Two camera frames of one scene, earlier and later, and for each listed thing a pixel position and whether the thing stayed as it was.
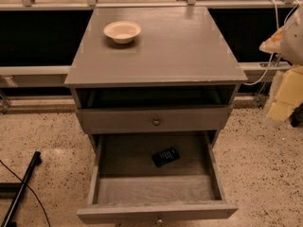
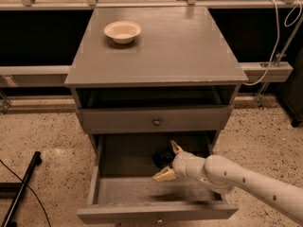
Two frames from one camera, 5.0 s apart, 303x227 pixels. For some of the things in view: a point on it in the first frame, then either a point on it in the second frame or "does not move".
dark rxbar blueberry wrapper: (166, 157) does not move
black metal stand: (14, 189) does not move
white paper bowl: (122, 32) does not move
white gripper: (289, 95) to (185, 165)
